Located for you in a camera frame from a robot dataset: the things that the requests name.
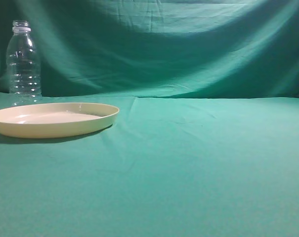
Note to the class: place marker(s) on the cream plastic plate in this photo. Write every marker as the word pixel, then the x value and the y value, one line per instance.
pixel 56 120

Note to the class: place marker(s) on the clear plastic bottle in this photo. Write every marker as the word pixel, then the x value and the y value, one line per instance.
pixel 23 65

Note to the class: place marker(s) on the green cloth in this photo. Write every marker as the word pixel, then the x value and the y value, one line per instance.
pixel 206 143

